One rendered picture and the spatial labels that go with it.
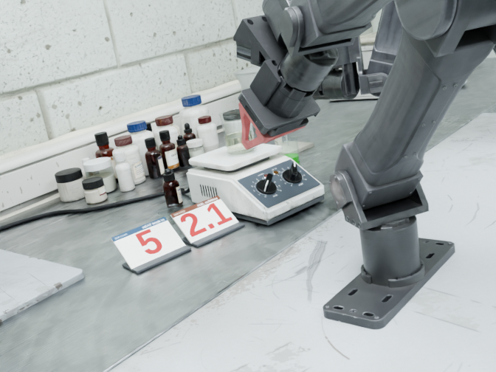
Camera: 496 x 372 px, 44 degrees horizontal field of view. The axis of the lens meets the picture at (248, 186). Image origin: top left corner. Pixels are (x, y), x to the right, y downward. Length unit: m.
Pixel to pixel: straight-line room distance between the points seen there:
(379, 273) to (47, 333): 0.39
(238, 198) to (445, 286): 0.38
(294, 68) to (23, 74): 0.74
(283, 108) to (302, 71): 0.07
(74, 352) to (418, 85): 0.45
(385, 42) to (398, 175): 0.55
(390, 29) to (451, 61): 0.65
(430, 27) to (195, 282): 0.46
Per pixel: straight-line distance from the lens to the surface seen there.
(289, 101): 0.79
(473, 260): 0.76
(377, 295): 0.68
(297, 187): 0.97
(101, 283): 0.86
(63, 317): 0.80
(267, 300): 0.72
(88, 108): 1.44
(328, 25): 0.66
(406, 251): 0.68
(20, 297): 0.87
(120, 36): 1.52
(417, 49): 0.52
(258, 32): 0.83
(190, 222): 0.93
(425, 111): 0.56
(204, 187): 1.02
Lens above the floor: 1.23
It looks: 17 degrees down
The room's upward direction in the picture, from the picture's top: 10 degrees counter-clockwise
